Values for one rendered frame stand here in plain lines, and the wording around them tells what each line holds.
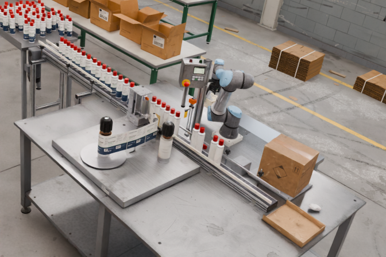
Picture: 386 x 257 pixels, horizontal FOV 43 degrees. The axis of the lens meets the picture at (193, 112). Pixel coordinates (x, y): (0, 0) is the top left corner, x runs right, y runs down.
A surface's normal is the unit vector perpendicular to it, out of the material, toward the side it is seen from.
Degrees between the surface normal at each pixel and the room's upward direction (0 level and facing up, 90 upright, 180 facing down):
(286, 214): 0
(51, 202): 0
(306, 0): 90
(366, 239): 0
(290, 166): 90
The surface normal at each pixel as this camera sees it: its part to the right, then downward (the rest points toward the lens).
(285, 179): -0.60, 0.30
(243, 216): 0.15, -0.86
